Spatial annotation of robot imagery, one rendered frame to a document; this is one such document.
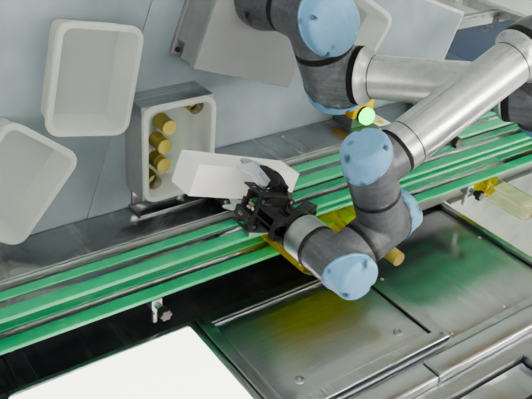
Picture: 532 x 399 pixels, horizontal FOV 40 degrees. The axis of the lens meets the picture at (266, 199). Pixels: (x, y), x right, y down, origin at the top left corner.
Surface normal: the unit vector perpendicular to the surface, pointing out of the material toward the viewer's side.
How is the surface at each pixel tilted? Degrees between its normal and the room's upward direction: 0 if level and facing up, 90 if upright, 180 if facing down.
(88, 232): 90
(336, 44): 7
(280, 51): 1
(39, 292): 90
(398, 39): 0
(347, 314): 90
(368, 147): 89
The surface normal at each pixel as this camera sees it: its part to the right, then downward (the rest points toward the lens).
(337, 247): -0.22, -0.66
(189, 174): -0.74, -0.04
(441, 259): 0.06, -0.85
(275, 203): 0.58, 0.46
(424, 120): -0.01, -0.39
